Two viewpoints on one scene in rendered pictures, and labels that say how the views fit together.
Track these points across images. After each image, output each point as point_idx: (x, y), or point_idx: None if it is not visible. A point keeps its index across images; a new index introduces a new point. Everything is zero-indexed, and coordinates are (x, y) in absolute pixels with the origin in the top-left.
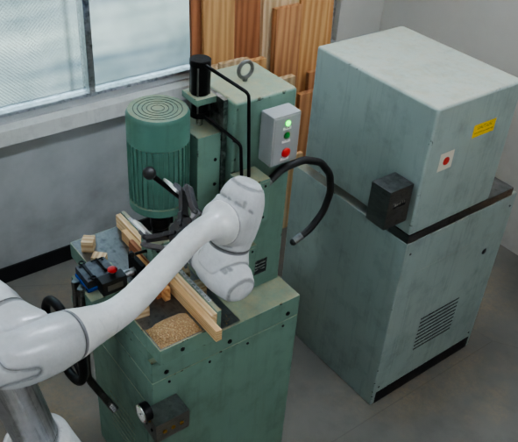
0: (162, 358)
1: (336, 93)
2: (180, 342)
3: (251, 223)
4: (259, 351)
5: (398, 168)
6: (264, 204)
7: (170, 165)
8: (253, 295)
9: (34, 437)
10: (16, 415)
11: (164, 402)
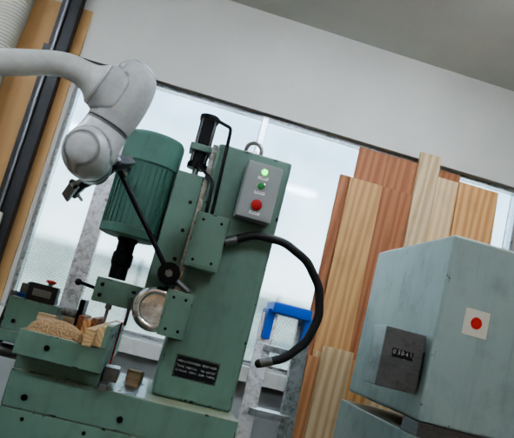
0: (18, 341)
1: (383, 288)
2: (47, 335)
3: (123, 83)
4: None
5: (417, 333)
6: (147, 84)
7: (140, 175)
8: (184, 404)
9: None
10: None
11: None
